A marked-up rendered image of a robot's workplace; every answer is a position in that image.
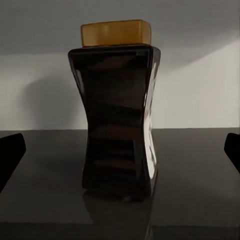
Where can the bottle of coffee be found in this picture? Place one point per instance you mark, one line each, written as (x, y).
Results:
(115, 72)

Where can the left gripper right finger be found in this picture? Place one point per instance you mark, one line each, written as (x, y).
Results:
(232, 149)

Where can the shelf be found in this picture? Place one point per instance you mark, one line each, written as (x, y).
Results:
(196, 194)

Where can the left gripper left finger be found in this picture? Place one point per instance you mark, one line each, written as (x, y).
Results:
(12, 149)

